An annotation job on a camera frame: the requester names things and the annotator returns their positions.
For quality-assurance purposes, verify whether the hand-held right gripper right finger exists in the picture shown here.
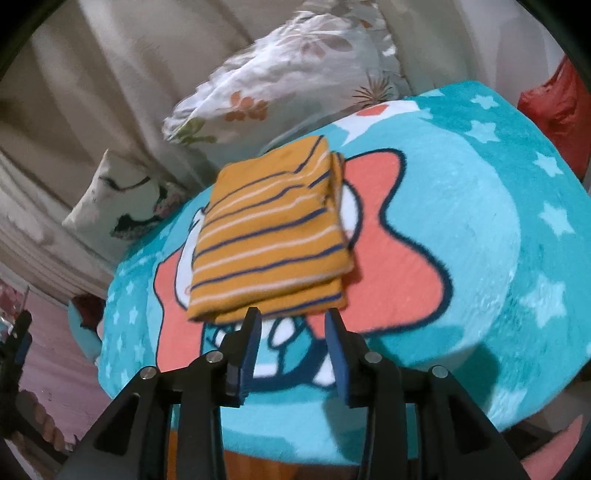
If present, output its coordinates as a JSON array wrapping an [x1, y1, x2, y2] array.
[[324, 310, 528, 480]]

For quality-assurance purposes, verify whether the red drawstring bag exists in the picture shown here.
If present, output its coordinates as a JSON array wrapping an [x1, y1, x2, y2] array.
[[517, 55, 591, 181]]

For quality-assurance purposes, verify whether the blue star printed blanket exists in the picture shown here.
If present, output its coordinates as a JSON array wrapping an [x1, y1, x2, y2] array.
[[98, 81, 587, 462]]

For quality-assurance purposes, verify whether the beige curtain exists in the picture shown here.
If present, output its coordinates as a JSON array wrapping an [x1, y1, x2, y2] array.
[[0, 0, 296, 305]]

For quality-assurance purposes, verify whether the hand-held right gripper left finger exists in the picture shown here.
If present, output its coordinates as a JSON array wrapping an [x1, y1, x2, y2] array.
[[55, 306, 262, 480]]

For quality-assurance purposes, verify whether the white floral pillow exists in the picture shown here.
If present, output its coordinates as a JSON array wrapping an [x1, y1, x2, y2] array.
[[161, 0, 413, 147]]

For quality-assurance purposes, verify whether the yellow striped shirt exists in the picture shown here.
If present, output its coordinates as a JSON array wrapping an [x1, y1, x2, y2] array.
[[185, 135, 355, 324]]

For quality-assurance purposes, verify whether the white printed cushion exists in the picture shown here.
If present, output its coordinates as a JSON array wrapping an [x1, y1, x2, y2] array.
[[62, 148, 193, 265]]

